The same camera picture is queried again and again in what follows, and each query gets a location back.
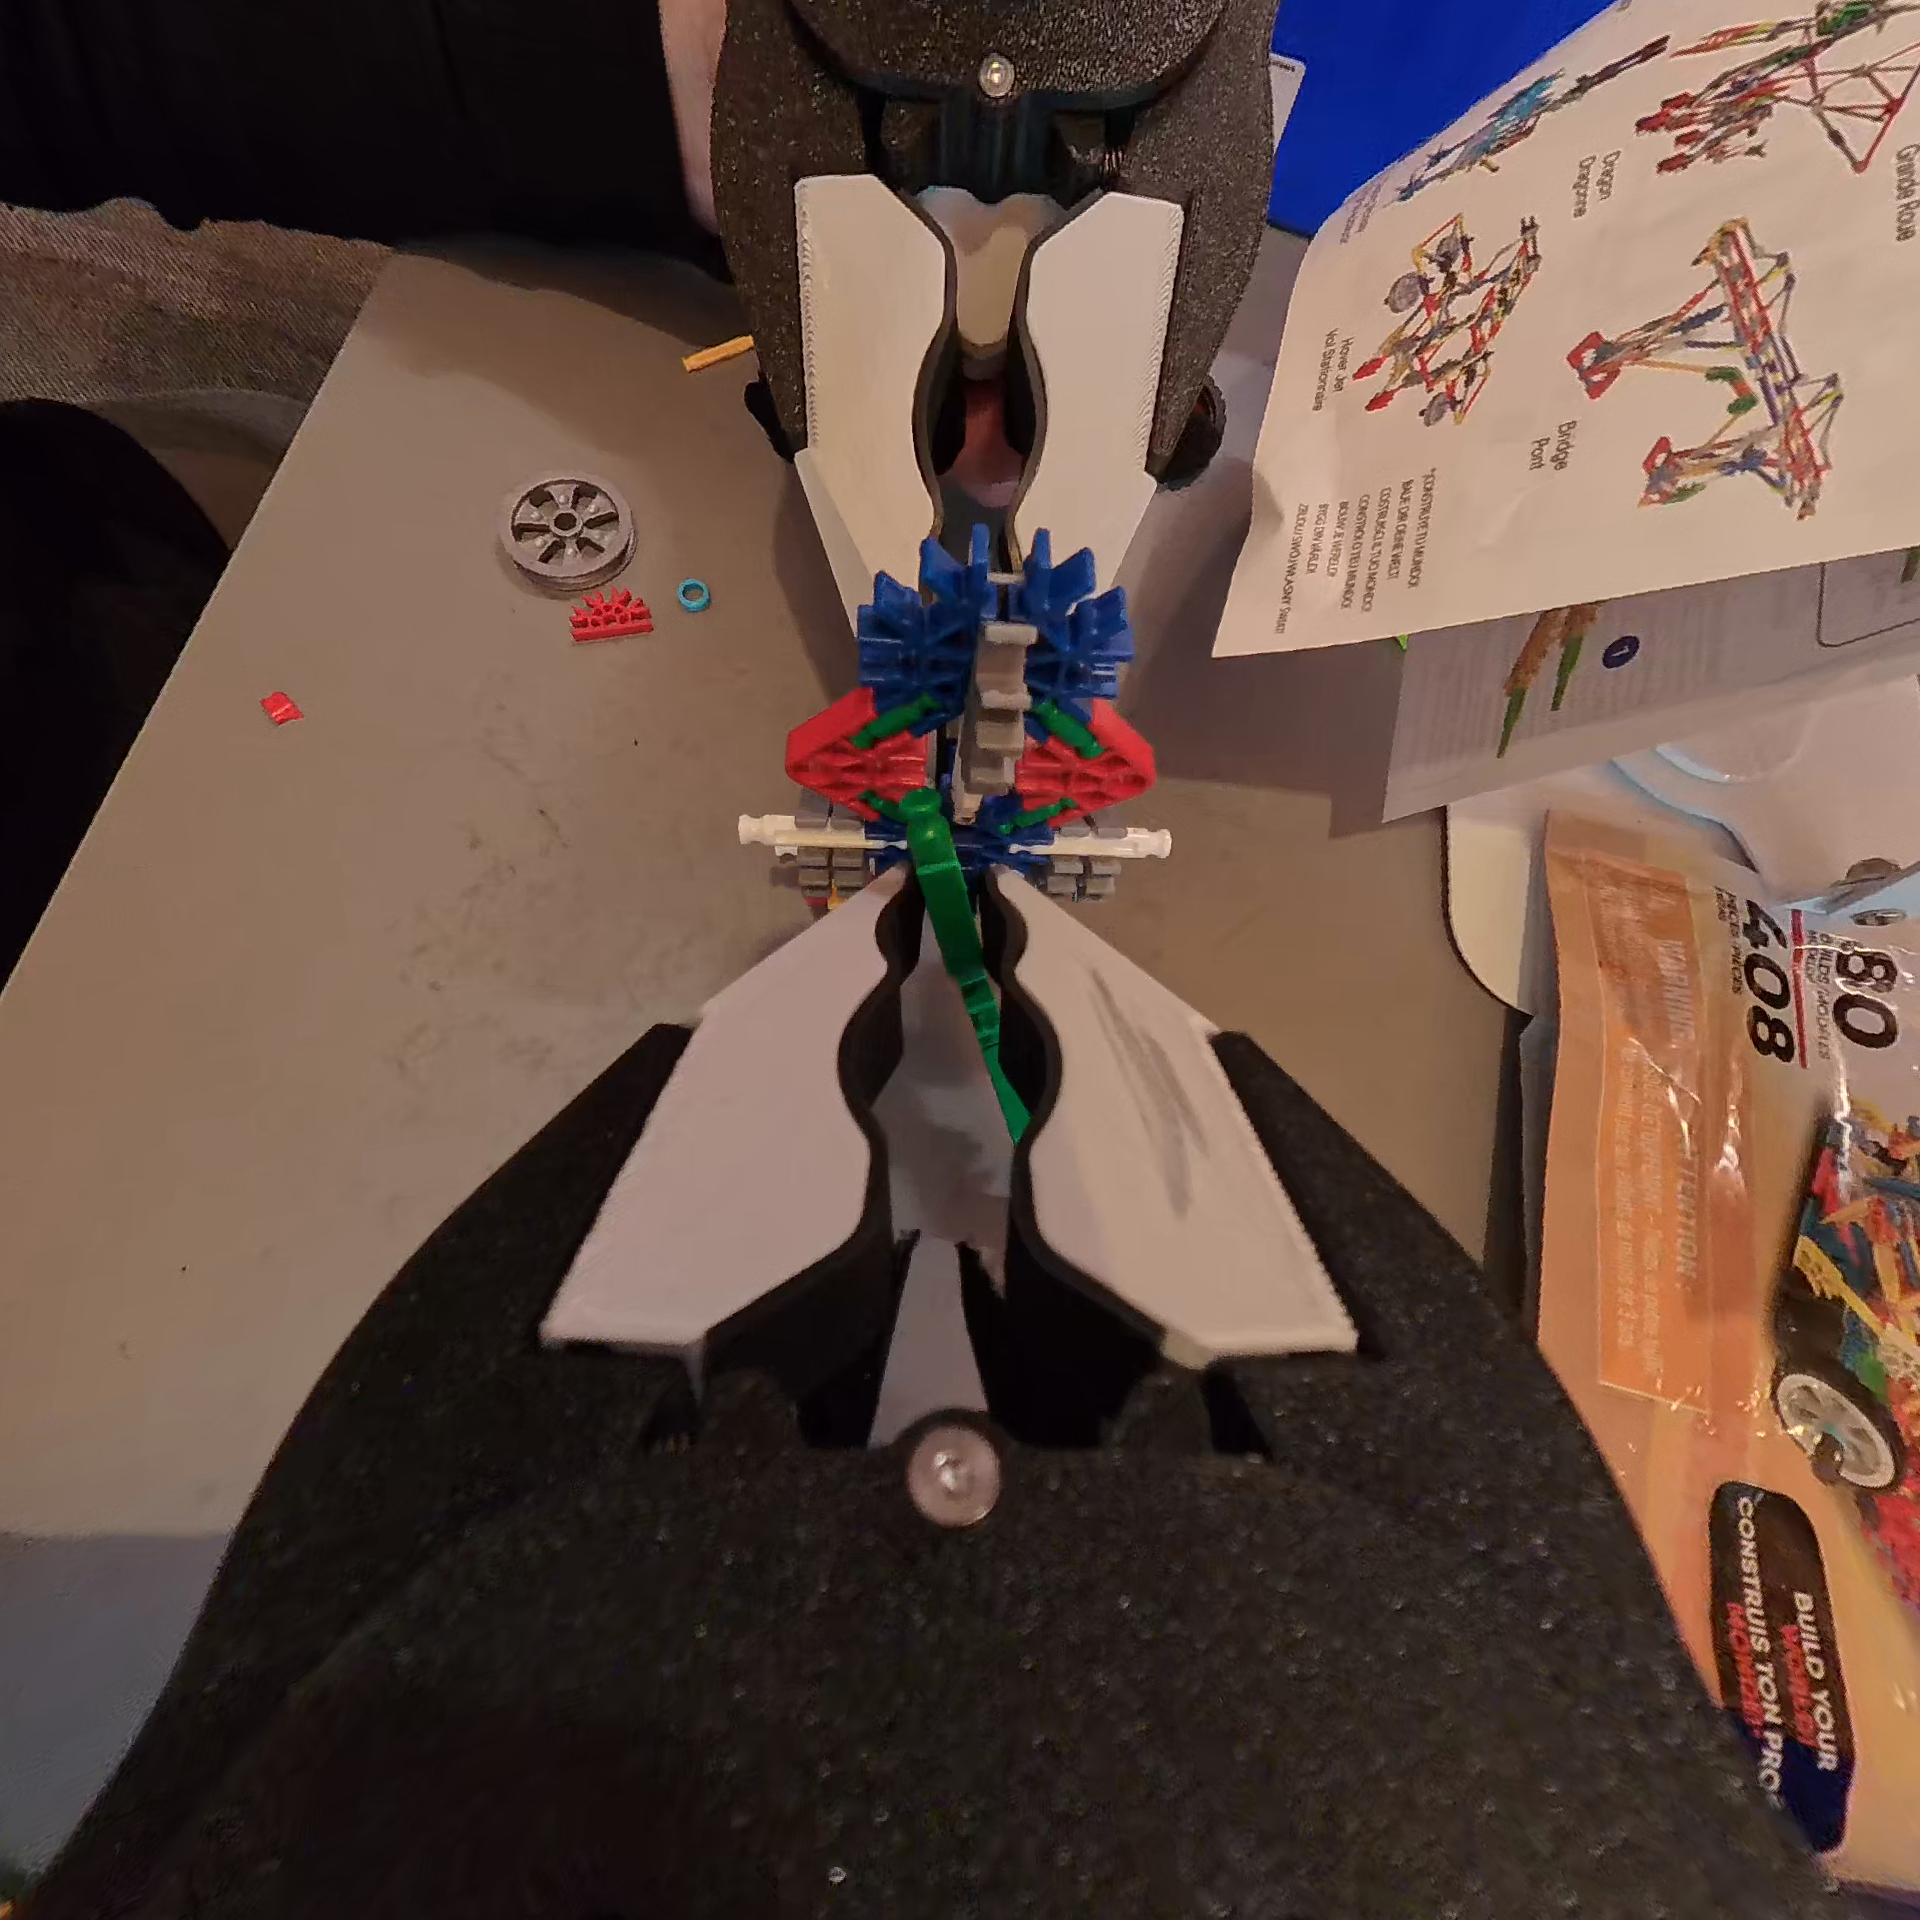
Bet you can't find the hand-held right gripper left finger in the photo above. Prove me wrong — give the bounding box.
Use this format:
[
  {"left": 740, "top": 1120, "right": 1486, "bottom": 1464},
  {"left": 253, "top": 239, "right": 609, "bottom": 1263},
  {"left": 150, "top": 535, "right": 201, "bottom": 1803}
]
[{"left": 537, "top": 872, "right": 921, "bottom": 1377}]

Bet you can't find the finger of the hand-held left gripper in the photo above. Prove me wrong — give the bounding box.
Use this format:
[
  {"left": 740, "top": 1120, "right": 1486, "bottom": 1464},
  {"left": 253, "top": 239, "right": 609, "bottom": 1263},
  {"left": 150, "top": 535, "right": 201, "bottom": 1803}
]
[
  {"left": 1012, "top": 191, "right": 1190, "bottom": 588},
  {"left": 791, "top": 175, "right": 963, "bottom": 600}
]

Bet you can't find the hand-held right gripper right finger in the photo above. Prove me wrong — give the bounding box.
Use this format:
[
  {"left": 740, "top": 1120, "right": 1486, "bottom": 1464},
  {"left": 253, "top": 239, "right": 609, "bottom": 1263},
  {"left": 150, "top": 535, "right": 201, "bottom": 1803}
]
[{"left": 991, "top": 870, "right": 1359, "bottom": 1369}]

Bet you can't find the blue snowflake connector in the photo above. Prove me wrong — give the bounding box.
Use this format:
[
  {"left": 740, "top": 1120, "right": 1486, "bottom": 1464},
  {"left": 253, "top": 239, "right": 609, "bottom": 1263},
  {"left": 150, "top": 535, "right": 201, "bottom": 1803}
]
[{"left": 861, "top": 527, "right": 1129, "bottom": 707}]

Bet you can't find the colourful construction toy model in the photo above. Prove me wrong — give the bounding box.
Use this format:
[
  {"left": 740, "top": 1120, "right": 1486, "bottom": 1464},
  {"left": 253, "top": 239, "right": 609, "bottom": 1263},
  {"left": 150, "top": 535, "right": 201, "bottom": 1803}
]
[{"left": 738, "top": 526, "right": 1175, "bottom": 916}]

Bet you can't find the person's left forearm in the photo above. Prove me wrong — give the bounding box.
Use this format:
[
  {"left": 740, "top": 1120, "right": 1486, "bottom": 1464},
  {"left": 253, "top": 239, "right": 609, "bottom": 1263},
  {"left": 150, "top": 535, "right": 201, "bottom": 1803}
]
[{"left": 0, "top": 0, "right": 722, "bottom": 249}]

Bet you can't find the person's left hand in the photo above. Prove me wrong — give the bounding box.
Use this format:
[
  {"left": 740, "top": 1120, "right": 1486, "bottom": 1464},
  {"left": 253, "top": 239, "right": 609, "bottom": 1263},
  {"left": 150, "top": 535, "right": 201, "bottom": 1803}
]
[{"left": 951, "top": 374, "right": 1037, "bottom": 488}]

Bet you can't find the grey spoked pulley wheel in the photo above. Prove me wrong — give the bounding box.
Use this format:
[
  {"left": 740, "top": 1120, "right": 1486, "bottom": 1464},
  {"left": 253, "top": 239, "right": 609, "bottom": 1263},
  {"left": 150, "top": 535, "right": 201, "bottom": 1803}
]
[{"left": 498, "top": 476, "right": 639, "bottom": 595}]

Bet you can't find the blue plastic bin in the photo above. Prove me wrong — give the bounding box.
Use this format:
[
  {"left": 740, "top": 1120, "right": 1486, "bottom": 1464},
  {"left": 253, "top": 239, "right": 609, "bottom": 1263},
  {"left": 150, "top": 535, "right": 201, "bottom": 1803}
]
[{"left": 1270, "top": 0, "right": 1630, "bottom": 233}]

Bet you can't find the white foam board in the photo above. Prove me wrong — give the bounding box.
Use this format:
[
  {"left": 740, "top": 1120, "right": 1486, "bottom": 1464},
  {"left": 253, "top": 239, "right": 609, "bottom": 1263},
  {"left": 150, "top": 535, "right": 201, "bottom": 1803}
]
[{"left": 1445, "top": 743, "right": 1920, "bottom": 1015}]

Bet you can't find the brown plastic bag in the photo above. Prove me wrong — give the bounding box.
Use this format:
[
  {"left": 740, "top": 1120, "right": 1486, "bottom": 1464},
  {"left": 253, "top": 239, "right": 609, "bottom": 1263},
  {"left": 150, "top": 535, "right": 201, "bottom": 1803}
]
[{"left": 1535, "top": 808, "right": 1920, "bottom": 1893}]

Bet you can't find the toy models instruction sheet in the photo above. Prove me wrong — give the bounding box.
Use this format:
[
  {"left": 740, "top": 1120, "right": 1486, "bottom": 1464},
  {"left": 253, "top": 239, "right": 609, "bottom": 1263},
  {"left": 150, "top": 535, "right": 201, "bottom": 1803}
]
[{"left": 1212, "top": 0, "right": 1920, "bottom": 657}]

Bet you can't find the white instruction booklet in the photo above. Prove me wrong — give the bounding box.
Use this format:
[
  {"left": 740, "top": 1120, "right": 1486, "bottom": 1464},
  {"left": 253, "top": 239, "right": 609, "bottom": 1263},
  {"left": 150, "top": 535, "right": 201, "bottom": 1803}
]
[{"left": 1382, "top": 556, "right": 1920, "bottom": 824}]

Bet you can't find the white metal stand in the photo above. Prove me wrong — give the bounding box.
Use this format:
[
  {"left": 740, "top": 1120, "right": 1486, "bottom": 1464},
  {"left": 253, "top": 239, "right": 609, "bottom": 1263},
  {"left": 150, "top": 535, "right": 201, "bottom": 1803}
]
[{"left": 1791, "top": 854, "right": 1920, "bottom": 924}]

